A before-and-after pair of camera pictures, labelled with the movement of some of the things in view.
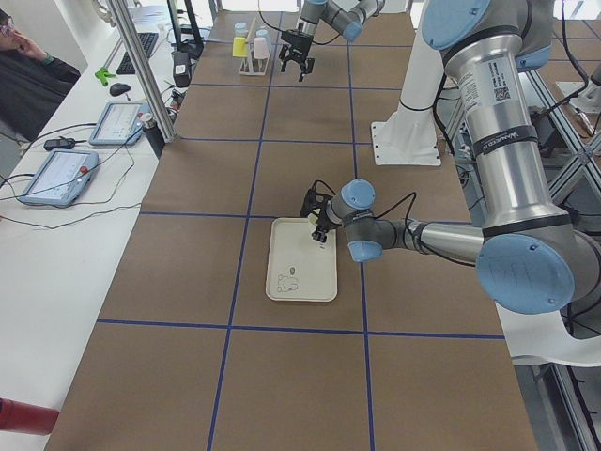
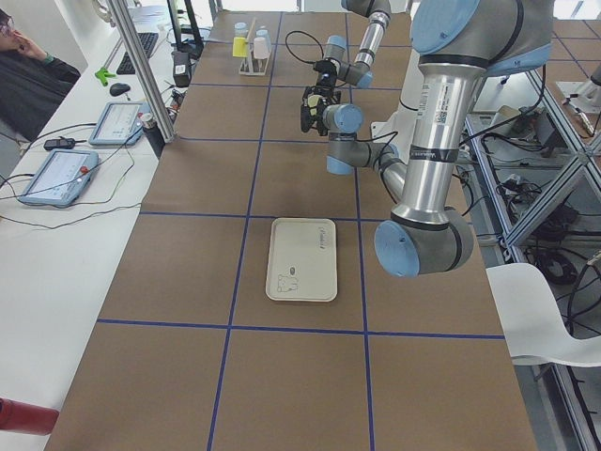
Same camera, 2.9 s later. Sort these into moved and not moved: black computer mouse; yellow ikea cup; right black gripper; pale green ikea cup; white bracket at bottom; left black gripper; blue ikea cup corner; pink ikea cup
Moved: left black gripper; right black gripper; pale green ikea cup
Not moved: blue ikea cup corner; white bracket at bottom; pink ikea cup; black computer mouse; yellow ikea cup
